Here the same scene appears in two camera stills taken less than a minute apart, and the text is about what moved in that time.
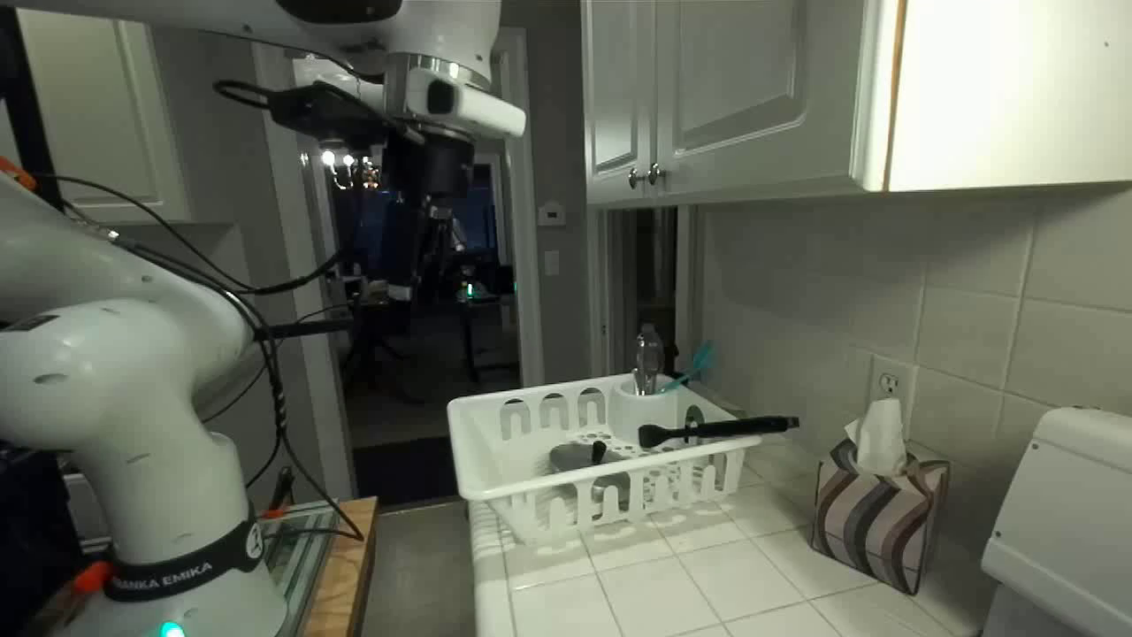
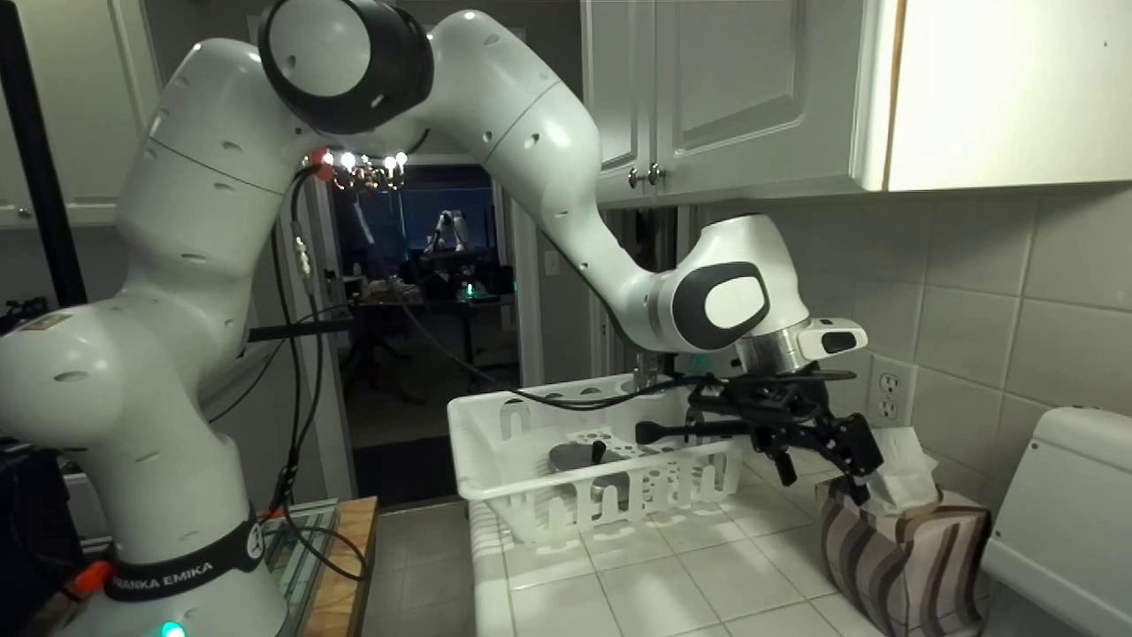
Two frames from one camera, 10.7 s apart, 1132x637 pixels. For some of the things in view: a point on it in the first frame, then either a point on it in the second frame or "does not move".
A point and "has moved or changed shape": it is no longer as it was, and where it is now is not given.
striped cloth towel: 878,521 has moved or changed shape
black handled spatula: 661,436 does not move
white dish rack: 597,457 does not move
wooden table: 340,589 does not move
